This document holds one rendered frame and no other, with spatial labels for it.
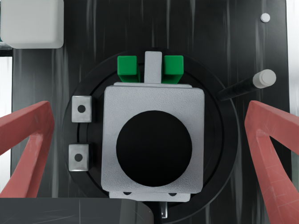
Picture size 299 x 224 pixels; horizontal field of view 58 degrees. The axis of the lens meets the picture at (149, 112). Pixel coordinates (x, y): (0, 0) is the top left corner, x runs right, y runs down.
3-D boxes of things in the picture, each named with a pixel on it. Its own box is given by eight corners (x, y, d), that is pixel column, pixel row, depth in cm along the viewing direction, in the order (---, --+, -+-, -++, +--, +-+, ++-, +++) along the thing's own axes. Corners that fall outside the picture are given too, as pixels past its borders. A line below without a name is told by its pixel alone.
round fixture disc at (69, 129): (234, 217, 23) (243, 226, 21) (67, 218, 23) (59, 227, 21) (231, 52, 23) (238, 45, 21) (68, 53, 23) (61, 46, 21)
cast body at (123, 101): (183, 189, 17) (209, 234, 10) (114, 187, 17) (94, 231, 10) (185, 60, 18) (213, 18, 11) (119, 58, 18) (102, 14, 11)
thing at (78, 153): (93, 168, 21) (88, 171, 19) (74, 168, 21) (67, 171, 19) (93, 142, 21) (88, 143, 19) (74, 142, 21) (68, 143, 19)
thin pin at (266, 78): (225, 101, 21) (277, 85, 13) (215, 101, 21) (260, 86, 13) (225, 91, 21) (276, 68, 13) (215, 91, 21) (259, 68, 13)
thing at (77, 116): (95, 122, 21) (91, 122, 19) (76, 122, 21) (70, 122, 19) (95, 97, 21) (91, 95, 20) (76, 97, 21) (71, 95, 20)
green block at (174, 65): (175, 86, 21) (183, 74, 16) (160, 86, 21) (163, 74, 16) (175, 71, 21) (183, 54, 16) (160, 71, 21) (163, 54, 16)
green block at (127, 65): (139, 86, 21) (137, 74, 16) (124, 86, 21) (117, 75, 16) (139, 71, 21) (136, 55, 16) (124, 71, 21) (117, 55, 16)
